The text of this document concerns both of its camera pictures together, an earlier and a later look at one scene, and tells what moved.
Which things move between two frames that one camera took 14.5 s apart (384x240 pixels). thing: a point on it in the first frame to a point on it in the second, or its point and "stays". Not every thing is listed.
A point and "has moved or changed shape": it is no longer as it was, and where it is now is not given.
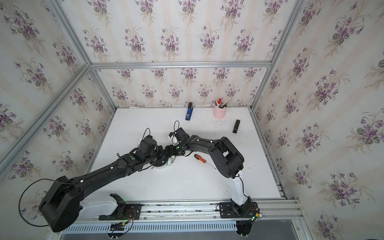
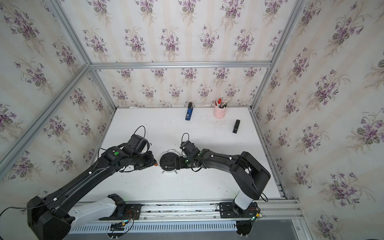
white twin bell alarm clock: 163,162 has moved or changed shape
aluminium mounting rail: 276,209 stays
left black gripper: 160,150 to 151,161
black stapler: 236,127 stays
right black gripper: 170,149 to 181,165
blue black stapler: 189,111 stays
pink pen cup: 219,113 stays
